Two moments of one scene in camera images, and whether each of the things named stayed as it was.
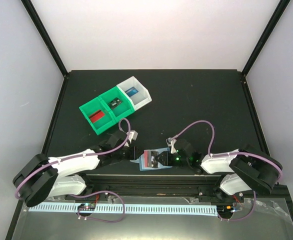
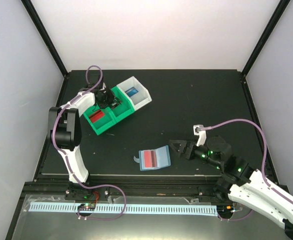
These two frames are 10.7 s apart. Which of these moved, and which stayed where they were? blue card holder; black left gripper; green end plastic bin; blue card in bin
Moved: black left gripper
Stayed: green end plastic bin; blue card holder; blue card in bin
